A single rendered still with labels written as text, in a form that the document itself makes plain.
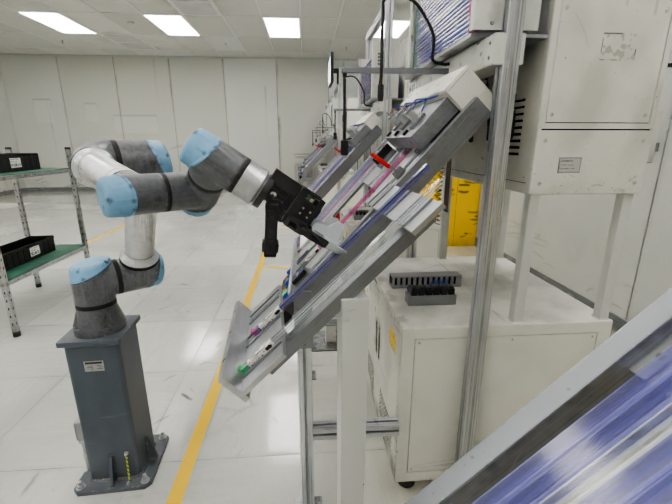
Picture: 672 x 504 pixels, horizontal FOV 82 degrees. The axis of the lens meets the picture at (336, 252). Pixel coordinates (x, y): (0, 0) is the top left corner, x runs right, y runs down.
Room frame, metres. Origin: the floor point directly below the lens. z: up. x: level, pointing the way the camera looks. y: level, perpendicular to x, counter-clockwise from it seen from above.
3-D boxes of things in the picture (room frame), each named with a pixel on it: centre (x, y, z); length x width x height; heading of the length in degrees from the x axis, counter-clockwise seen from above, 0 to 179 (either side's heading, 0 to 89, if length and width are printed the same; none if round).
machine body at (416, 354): (1.39, -0.49, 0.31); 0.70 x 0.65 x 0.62; 4
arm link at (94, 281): (1.16, 0.77, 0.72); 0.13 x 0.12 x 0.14; 132
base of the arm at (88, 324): (1.16, 0.77, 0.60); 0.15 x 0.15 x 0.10
